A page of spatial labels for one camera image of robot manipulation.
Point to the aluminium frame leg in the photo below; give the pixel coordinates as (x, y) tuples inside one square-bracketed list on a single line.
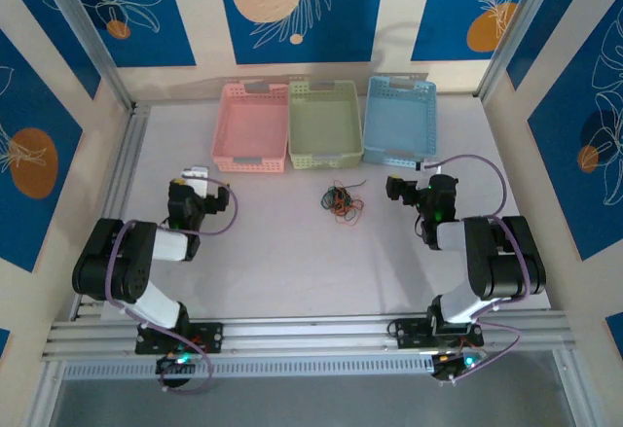
[(44, 393), (574, 388)]

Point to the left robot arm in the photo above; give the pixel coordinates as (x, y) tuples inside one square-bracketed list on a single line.
[(97, 261)]

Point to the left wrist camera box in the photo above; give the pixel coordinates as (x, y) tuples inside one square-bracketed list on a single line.
[(197, 174)]

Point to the green plastic basket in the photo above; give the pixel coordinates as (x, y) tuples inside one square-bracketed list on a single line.
[(323, 125)]

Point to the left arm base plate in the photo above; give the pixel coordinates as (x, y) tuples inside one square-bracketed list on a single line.
[(209, 337)]

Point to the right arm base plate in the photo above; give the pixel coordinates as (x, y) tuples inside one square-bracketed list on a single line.
[(409, 332)]

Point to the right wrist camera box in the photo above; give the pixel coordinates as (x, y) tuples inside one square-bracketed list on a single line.
[(430, 166)]

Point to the aluminium frame side rail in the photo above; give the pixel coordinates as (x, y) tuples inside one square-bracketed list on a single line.
[(124, 164)]

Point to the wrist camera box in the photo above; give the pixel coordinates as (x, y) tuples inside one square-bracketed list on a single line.
[(430, 166), (197, 174)]

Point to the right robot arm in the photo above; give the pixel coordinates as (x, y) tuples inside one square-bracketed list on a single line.
[(506, 261)]

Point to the aluminium frame post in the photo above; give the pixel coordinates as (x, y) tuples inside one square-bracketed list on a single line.
[(86, 30), (521, 28)]

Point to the blue plastic basket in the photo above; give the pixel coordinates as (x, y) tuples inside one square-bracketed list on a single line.
[(399, 120)]

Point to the aluminium frame cross rail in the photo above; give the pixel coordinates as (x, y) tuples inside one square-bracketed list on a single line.
[(311, 334)]

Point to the pink plastic basket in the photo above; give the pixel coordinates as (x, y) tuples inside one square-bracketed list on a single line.
[(253, 125)]

